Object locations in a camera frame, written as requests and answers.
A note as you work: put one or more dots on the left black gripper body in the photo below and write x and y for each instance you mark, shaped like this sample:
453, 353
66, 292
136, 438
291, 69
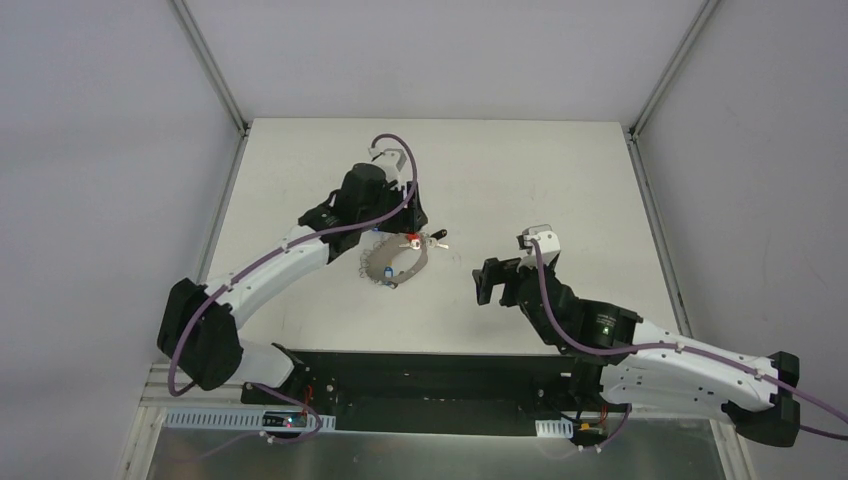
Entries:
411, 216

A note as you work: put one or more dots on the right aluminium frame post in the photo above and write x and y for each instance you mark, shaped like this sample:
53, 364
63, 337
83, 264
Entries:
633, 136

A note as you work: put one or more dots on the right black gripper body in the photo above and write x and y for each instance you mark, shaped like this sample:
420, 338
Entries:
502, 283

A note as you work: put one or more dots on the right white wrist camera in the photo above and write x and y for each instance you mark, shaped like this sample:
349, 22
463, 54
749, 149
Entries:
539, 243

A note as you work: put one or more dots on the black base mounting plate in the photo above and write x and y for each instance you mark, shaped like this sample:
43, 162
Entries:
454, 394

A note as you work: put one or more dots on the key with black head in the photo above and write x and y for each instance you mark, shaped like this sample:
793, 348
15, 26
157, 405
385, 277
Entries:
434, 240

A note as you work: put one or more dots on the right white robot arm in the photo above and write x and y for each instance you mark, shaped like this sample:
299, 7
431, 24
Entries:
623, 359

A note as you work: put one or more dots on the aluminium frame post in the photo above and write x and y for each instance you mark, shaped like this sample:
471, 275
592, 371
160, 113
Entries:
225, 148
633, 136

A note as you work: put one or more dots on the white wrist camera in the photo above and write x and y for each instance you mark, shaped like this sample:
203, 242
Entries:
539, 243
391, 161

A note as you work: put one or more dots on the key with red tag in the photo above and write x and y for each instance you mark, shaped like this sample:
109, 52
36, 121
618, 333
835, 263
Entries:
411, 241

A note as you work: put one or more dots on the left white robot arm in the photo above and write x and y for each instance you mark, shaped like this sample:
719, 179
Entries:
200, 327

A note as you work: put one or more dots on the right white cable duct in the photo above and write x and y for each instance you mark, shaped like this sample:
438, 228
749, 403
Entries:
559, 428

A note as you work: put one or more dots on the left aluminium frame post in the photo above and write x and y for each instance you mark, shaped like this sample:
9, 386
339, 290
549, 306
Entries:
225, 148

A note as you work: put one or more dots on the left white cable duct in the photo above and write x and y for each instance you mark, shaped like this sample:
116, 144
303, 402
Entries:
284, 421

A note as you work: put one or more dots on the white cable duct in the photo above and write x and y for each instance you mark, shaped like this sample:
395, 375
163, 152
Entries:
559, 428
284, 421

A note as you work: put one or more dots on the silver crescent key holder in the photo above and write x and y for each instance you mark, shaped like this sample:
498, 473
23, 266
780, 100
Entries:
406, 263

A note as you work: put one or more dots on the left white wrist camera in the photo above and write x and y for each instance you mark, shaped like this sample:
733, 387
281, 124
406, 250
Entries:
391, 161

